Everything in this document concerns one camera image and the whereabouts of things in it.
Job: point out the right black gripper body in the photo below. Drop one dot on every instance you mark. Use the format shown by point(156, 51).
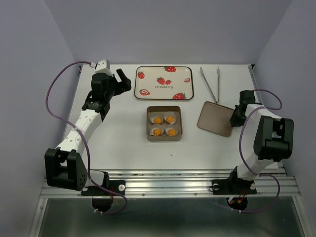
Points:
point(237, 118)

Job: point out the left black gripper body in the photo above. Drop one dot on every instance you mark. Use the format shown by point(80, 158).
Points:
point(112, 84)

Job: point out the metal tongs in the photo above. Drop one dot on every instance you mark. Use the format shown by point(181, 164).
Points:
point(211, 79)

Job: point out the brown tin lid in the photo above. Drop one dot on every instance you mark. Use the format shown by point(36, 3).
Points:
point(215, 118)

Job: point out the orange cookie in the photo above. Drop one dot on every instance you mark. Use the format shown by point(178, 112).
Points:
point(157, 120)
point(157, 132)
point(170, 119)
point(171, 132)

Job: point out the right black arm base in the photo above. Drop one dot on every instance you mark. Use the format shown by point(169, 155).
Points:
point(233, 185)

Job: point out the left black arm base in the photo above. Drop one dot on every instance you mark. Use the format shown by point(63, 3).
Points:
point(103, 179)

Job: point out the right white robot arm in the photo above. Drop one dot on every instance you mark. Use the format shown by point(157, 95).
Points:
point(273, 135)

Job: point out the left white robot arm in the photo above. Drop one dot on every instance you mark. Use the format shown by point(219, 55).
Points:
point(64, 165)

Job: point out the strawberry print tray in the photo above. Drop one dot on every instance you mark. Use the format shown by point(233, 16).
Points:
point(164, 83)

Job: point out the brown square tin box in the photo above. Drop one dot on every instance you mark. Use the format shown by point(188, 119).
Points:
point(164, 137)

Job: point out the white paper cup back-left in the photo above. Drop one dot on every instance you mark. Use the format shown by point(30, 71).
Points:
point(155, 114)

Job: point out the white paper cup front-left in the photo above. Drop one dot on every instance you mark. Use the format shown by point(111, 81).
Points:
point(156, 126)

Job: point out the white paper cup back-right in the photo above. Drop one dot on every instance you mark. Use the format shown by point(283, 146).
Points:
point(169, 114)

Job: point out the white paper cup front-right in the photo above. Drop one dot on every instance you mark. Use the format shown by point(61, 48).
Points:
point(169, 126)

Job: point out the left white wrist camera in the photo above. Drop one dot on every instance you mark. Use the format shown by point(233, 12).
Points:
point(103, 66)

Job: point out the aluminium mounting rail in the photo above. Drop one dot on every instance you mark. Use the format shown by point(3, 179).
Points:
point(195, 183)

